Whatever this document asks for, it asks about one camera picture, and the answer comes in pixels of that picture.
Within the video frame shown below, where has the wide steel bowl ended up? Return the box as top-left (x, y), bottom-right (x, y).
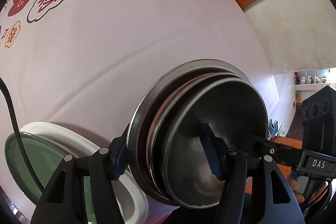
top-left (126, 58), bottom-right (253, 205)

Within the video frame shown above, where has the pink steel bowl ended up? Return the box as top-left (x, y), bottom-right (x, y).
top-left (146, 72), bottom-right (237, 200)

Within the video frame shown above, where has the small steel bowl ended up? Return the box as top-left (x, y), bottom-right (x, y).
top-left (162, 76), bottom-right (268, 209)

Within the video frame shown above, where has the white paper plate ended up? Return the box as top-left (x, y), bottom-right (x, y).
top-left (21, 122), bottom-right (149, 223)

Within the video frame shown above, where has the green plate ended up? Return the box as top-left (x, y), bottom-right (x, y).
top-left (5, 132), bottom-right (97, 219)

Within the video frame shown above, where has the person's right hand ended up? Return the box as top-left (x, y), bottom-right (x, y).
top-left (287, 173), bottom-right (332, 208)

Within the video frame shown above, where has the pink printed tablecloth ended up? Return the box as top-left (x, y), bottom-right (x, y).
top-left (0, 0), bottom-right (279, 224)

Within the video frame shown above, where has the black cable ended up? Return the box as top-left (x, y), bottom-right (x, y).
top-left (0, 77), bottom-right (46, 193)

